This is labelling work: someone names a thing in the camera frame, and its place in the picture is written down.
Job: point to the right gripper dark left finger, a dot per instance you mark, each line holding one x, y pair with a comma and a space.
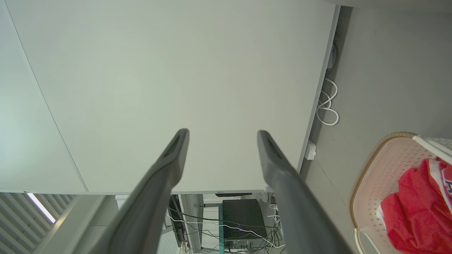
148, 197

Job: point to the large white partition panel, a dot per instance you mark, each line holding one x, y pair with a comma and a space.
176, 70

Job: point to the small white plastic box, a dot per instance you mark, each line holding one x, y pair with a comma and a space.
310, 150

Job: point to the black computer box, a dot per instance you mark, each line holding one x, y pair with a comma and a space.
242, 215

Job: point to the pale perforated laundry basket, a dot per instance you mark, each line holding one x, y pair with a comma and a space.
381, 169

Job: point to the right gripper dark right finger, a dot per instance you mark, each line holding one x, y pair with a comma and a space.
293, 204

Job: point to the white desk frame leg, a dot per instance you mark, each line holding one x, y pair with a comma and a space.
194, 211

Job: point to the red and white garment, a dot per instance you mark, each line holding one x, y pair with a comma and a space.
416, 211

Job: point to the long ceiling light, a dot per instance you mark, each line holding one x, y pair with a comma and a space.
40, 208

